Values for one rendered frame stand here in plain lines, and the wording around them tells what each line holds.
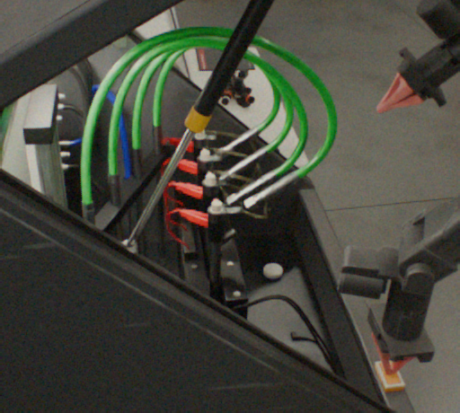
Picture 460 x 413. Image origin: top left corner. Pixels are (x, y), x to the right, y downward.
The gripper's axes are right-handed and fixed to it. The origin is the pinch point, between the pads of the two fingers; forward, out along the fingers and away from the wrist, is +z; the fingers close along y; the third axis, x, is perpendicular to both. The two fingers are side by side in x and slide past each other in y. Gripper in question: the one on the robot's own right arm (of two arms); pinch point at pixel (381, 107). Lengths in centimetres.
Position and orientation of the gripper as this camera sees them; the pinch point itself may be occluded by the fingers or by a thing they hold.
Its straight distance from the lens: 118.9
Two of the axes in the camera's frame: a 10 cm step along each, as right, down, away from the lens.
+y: -7.0, -6.3, -3.3
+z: -7.0, 5.4, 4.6
